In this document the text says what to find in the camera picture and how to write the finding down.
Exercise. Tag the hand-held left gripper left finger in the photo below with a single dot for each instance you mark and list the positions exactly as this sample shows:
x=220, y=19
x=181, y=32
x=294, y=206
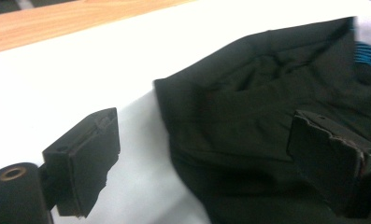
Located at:
x=83, y=161

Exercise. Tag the black garment with blue stripes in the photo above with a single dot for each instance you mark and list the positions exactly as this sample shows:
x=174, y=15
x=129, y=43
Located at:
x=267, y=130

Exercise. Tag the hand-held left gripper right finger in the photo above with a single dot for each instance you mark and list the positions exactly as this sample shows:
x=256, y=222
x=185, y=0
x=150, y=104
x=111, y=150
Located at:
x=326, y=158

